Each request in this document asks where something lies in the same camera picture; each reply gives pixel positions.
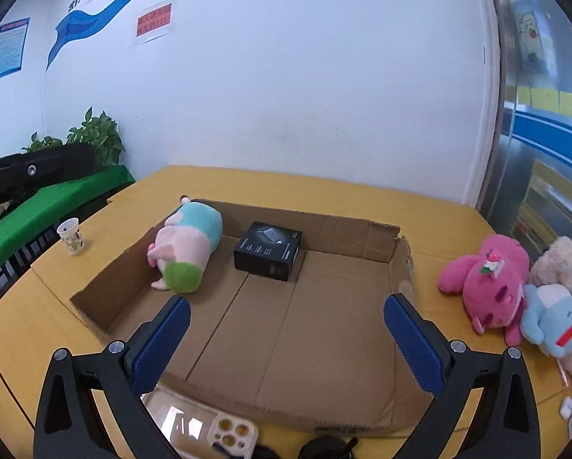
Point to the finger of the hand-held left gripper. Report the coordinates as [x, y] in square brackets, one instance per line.
[51, 165]

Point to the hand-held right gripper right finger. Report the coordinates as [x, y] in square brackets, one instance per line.
[415, 344]

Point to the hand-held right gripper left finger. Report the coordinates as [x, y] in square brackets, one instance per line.
[164, 344]

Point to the pink pig plush toy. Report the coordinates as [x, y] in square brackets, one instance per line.
[190, 244]

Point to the white phone case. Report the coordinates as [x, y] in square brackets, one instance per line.
[233, 435]

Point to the cardboard box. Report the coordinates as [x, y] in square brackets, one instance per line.
[290, 334]

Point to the black charger box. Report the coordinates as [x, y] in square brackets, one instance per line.
[266, 248]

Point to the wooden desktop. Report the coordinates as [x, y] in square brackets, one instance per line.
[458, 229]

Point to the small potted plant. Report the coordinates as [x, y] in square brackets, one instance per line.
[42, 143]

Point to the green table cloth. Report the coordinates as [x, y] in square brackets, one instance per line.
[51, 205]

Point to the large potted plant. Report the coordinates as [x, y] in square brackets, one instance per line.
[97, 134]

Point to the patterned paper cup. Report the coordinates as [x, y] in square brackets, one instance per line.
[71, 239]

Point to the black slatted rack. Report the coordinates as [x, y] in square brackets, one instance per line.
[22, 258]

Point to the light blue plush toy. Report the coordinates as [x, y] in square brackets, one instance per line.
[549, 311]

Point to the pink pen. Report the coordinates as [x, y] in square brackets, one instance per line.
[563, 373]

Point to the white earbud case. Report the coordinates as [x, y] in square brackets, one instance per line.
[566, 406]

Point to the beige plush toy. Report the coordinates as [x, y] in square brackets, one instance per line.
[563, 263]

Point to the blue door banner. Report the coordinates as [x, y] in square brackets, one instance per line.
[544, 134]

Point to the yellow sticky note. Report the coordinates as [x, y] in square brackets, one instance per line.
[566, 102]
[525, 95]
[544, 98]

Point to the cartoon pig poster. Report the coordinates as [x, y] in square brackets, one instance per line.
[532, 33]

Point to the blue framed wall poster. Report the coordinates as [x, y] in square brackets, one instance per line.
[8, 48]

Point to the blue wall stripe decal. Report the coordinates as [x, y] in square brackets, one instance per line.
[75, 26]

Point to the red wall notice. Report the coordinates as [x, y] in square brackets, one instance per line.
[153, 21]

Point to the metal door frame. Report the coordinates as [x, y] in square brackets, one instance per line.
[496, 153]

